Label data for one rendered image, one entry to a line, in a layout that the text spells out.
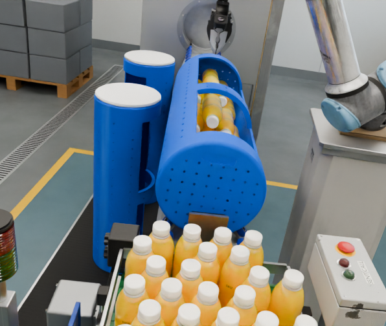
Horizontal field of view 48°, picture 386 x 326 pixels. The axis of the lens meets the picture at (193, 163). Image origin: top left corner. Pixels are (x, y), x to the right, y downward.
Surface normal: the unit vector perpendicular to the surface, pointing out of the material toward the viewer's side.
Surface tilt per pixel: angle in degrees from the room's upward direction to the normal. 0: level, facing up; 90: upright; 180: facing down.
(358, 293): 0
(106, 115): 90
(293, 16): 90
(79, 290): 0
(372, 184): 90
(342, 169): 90
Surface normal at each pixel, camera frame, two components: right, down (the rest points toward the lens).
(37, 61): -0.13, 0.45
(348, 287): 0.11, -0.88
